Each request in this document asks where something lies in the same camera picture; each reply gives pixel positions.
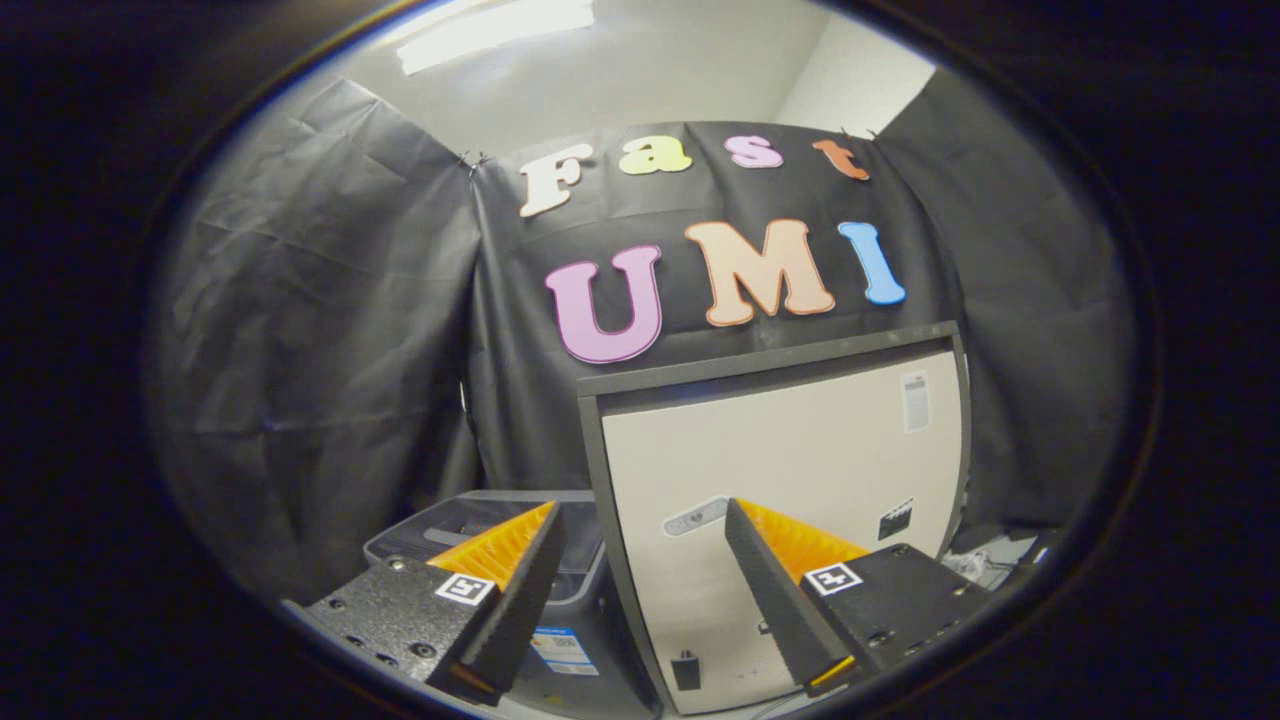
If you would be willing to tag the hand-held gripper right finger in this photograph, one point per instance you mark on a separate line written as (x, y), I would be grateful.
(775, 590)

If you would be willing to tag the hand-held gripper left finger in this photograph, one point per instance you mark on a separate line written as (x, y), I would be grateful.
(520, 590)

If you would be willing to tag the dark washing machine lid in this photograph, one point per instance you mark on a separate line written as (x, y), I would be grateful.
(582, 545)

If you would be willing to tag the grey washing machine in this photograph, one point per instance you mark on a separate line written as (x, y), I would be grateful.
(605, 612)

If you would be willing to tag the white cabinet with grey top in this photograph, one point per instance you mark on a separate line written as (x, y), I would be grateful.
(800, 440)

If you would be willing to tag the black backdrop cloth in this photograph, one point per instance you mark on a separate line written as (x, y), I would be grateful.
(320, 320)

